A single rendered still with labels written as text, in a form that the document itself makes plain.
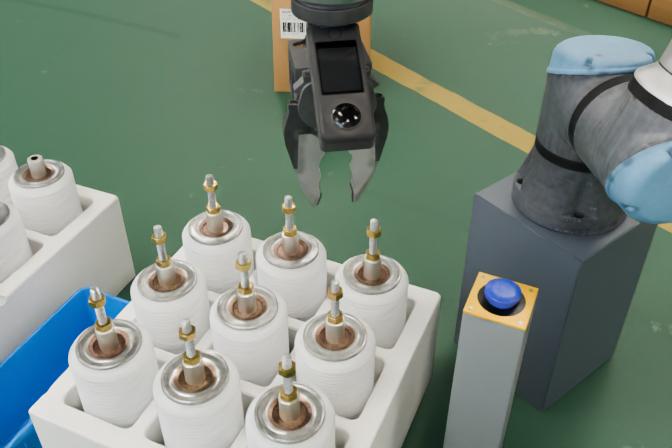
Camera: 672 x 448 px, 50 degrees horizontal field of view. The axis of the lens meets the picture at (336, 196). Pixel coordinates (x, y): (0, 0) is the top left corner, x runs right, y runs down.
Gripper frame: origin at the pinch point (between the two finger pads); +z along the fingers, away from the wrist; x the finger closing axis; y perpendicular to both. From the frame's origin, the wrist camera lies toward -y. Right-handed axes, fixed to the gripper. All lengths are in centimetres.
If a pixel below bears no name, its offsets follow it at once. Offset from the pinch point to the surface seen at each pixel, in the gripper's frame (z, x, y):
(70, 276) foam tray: 34, 37, 32
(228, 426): 26.0, 13.3, -6.2
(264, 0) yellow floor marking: 46, -5, 169
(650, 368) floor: 46, -51, 8
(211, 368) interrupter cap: 21.0, 14.5, -1.9
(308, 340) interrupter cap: 20.9, 3.2, 0.4
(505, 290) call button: 13.3, -18.6, -2.9
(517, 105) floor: 46, -61, 91
